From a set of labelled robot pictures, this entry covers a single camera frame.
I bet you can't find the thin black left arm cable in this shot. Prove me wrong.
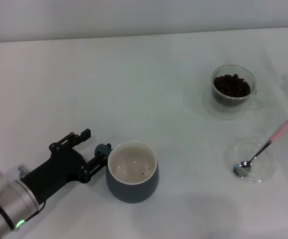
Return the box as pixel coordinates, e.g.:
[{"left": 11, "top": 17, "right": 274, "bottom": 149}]
[{"left": 25, "top": 201, "right": 47, "bottom": 222}]

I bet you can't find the clear double-walled glass cup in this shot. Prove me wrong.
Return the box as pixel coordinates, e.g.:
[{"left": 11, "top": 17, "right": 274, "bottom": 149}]
[{"left": 210, "top": 64, "right": 268, "bottom": 113}]

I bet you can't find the clear glass saucer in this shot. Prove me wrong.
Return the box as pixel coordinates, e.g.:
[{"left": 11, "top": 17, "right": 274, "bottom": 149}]
[{"left": 202, "top": 82, "right": 269, "bottom": 120}]

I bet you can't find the dark blue ceramic mug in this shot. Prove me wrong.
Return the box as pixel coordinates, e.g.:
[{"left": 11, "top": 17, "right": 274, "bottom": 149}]
[{"left": 94, "top": 140, "right": 160, "bottom": 204}]

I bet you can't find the pink-handled metal spoon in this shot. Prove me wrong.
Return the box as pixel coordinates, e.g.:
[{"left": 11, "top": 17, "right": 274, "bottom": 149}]
[{"left": 233, "top": 118, "right": 288, "bottom": 178}]

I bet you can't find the small clear glass dish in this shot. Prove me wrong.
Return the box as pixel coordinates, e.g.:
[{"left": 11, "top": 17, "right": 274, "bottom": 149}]
[{"left": 223, "top": 138, "right": 277, "bottom": 185}]

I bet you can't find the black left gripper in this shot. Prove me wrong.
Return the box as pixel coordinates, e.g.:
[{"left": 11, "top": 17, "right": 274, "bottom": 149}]
[{"left": 21, "top": 128, "right": 112, "bottom": 202}]

